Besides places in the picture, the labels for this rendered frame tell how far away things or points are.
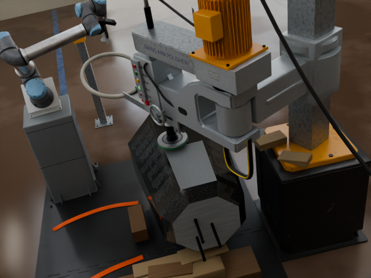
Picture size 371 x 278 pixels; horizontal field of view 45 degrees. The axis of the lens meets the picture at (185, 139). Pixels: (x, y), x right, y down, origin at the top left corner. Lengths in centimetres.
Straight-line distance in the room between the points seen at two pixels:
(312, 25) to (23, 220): 293
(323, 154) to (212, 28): 133
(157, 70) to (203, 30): 73
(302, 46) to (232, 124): 62
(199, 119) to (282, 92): 49
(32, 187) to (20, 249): 79
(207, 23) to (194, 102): 62
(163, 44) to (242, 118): 60
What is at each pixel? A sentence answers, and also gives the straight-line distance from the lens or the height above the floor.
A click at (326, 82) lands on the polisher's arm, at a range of 274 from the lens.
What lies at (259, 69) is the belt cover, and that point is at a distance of 221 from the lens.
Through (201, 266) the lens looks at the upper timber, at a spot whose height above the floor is 21.
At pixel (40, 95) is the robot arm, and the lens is 362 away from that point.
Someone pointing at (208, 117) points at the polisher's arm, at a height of 124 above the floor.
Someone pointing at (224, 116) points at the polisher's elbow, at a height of 136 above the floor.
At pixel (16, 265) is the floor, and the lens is 389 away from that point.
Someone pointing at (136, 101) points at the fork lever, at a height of 109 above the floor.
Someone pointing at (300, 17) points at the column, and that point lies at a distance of 265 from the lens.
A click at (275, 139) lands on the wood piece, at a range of 306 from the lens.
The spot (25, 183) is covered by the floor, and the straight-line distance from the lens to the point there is 466.
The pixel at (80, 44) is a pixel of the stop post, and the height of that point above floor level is 98.
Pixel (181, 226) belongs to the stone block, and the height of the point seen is 58.
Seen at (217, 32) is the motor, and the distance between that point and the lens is 205.
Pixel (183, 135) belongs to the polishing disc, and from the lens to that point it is 313.
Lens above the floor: 263
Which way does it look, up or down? 35 degrees down
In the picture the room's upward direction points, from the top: 10 degrees counter-clockwise
